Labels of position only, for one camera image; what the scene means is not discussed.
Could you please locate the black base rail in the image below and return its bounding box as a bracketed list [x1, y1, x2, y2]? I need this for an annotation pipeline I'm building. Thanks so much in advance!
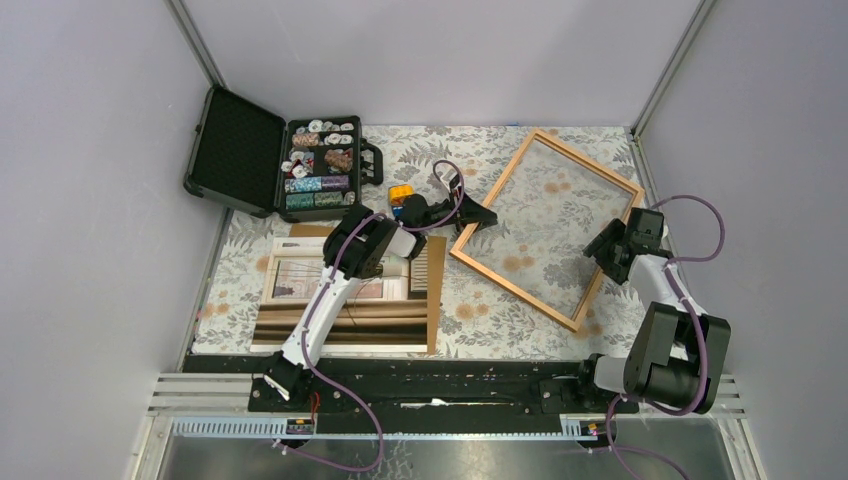
[182, 354, 710, 439]

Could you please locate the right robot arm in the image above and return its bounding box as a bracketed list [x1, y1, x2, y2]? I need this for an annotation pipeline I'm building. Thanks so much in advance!
[573, 208, 731, 415]

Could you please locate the black poker chip case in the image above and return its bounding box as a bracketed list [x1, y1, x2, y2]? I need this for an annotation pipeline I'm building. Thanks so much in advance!
[183, 86, 383, 223]

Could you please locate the photo print of window plant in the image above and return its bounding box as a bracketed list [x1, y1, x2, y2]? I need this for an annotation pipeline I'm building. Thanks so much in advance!
[250, 237, 435, 354]

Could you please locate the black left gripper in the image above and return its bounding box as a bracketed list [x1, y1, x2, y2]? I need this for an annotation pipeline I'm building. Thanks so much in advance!
[415, 186, 494, 233]

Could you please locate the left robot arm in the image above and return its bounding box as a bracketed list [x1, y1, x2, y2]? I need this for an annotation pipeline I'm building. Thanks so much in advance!
[262, 189, 498, 411]

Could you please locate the brown cardboard backing board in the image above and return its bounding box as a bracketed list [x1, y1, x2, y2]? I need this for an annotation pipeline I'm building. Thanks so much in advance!
[289, 224, 447, 355]

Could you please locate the cyan poker chip stack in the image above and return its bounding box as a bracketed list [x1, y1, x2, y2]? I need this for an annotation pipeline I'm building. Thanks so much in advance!
[284, 177, 322, 194]

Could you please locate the green poker chip stack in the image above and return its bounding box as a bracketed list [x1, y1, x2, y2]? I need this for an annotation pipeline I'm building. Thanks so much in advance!
[285, 193, 316, 211]

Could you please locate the wooden picture frame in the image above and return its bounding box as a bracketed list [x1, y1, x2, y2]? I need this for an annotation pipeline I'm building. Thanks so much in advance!
[450, 129, 645, 331]

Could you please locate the floral patterned table mat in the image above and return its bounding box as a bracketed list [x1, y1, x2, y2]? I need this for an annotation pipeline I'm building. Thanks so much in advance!
[190, 126, 644, 360]

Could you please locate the purple poker chip stack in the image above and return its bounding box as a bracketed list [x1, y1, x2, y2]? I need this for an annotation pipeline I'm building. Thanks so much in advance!
[320, 175, 350, 191]

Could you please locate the yellow and blue toy block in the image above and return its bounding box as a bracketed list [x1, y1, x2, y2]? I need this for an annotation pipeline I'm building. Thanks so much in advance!
[387, 184, 415, 217]

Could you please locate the orange poker chip roll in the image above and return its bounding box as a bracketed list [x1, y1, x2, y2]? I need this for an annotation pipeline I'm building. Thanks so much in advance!
[324, 150, 353, 173]

